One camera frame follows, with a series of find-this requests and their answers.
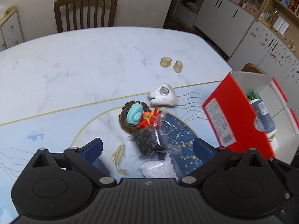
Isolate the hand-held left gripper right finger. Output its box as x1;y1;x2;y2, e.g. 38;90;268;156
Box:
179;138;269;188

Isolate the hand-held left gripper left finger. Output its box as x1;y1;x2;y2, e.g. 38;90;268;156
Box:
30;138;117;188

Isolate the brown bead bracelet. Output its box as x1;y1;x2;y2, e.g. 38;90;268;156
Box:
119;100;153;133

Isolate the clear bag of white crystals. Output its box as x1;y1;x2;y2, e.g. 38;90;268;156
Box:
140;154;183;183

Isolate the red shoe box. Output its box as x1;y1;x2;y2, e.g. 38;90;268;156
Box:
202;71;299;166

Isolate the teal oval toy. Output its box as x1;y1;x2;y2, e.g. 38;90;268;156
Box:
127;103;143;126

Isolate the clear bag of black tea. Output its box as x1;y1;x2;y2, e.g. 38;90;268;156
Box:
127;127;170;157

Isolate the orange toy keychain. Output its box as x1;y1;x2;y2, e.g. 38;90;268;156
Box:
137;107;173;134

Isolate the grey and white pouch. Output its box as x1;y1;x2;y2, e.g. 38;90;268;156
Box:
249;98;276;132

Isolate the blue printed table mat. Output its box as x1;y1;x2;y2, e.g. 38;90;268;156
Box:
0;80;225;215

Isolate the white seal figurine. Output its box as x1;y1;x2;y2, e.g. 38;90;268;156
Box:
148;83;179;106

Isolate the round-backed wooden chair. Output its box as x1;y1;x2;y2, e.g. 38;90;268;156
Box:
241;63;267;75

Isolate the white and wood cabinet unit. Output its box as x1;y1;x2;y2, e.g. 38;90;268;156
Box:
174;0;299;80

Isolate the light wood side cabinet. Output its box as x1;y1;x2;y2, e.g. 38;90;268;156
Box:
0;6;25;52

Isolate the white flat container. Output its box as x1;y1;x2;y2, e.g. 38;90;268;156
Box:
272;17;289;35

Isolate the yellow liquid bottle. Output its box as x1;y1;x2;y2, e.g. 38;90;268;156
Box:
269;8;279;26

